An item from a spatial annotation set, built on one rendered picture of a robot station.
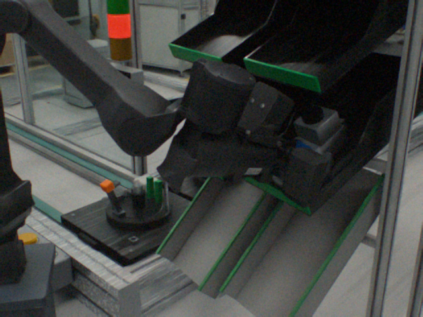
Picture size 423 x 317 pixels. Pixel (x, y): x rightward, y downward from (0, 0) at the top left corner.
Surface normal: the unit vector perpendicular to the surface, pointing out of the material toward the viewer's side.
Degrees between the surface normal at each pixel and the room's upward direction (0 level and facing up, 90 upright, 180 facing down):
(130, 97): 30
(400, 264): 0
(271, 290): 45
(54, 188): 0
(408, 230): 0
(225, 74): 21
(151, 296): 90
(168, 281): 90
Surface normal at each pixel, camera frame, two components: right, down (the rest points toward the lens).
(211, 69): 0.34, -0.82
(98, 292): -0.69, 0.28
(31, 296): 0.00, -0.92
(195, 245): -0.58, -0.49
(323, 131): 0.62, 0.29
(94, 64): 0.61, -0.63
